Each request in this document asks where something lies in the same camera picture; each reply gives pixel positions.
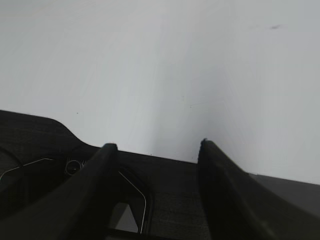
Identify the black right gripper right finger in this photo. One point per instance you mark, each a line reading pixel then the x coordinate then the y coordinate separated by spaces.
pixel 237 207

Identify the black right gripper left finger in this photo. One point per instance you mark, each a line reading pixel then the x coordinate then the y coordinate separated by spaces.
pixel 54 216

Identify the black canvas tote bag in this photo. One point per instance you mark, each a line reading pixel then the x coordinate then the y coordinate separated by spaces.
pixel 142 198

